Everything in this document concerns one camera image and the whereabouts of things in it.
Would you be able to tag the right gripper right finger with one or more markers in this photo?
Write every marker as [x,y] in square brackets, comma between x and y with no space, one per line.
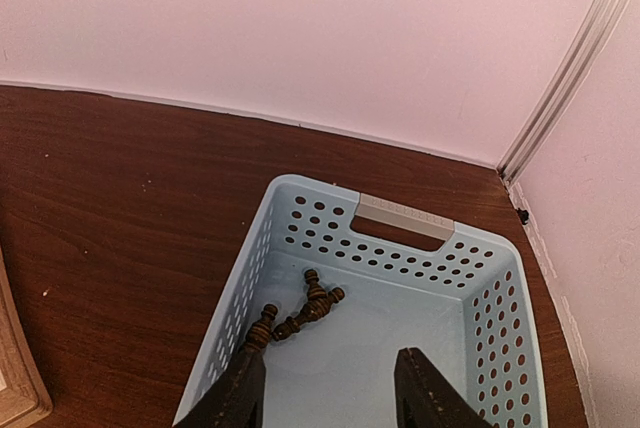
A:
[425,398]

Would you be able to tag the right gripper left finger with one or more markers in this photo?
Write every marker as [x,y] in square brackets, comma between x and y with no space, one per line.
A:
[236,399]

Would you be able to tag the light blue plastic basket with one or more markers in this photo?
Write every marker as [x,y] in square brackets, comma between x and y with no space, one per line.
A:
[411,279]

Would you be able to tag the wooden chess board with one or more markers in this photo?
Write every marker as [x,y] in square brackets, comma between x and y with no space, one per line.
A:
[24,397]

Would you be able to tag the pile of dark chess pieces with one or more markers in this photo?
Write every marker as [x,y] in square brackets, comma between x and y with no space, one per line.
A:
[318,305]

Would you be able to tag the right aluminium frame post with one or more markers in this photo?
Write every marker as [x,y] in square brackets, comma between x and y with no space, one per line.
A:
[591,38]

